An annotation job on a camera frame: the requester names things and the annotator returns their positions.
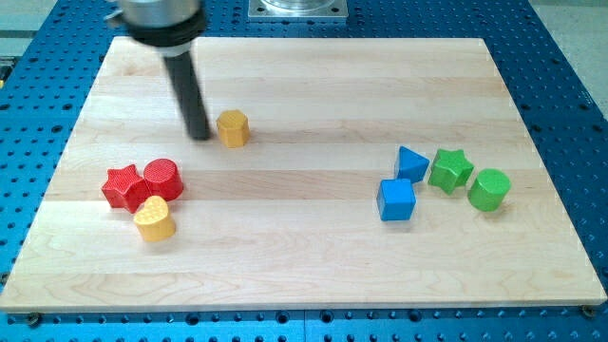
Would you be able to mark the red star block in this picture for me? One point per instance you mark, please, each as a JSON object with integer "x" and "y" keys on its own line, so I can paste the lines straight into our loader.
{"x": 125, "y": 188}

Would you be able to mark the light wooden board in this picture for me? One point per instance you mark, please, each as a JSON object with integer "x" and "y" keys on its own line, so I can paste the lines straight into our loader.
{"x": 290, "y": 219}

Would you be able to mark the yellow heart block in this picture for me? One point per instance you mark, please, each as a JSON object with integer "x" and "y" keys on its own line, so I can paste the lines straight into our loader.
{"x": 154, "y": 220}

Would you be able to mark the green star block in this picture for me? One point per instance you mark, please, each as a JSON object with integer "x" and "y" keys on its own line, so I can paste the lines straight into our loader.
{"x": 450, "y": 169}

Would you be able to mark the red cylinder block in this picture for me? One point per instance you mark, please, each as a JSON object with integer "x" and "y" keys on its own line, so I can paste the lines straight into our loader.
{"x": 163, "y": 179}

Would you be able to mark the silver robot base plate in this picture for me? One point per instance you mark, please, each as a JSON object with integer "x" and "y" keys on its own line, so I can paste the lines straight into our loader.
{"x": 297, "y": 9}

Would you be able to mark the blue triangle block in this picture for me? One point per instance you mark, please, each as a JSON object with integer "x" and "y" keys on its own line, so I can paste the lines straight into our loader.
{"x": 410, "y": 165}

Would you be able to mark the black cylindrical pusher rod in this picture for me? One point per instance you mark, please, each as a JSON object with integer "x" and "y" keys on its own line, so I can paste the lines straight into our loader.
{"x": 185, "y": 84}

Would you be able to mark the yellow hexagon block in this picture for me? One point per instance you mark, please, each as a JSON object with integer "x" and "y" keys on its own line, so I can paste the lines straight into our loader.
{"x": 233, "y": 128}

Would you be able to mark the green cylinder block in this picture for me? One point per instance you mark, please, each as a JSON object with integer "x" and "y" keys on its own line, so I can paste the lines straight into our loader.
{"x": 489, "y": 189}

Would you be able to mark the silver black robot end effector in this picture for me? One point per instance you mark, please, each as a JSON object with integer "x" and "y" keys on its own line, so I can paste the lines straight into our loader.
{"x": 169, "y": 26}

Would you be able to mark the blue perforated table plate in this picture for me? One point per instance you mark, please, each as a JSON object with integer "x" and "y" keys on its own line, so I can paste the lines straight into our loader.
{"x": 47, "y": 89}

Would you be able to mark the blue cube block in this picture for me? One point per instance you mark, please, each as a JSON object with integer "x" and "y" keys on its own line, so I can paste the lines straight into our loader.
{"x": 395, "y": 199}

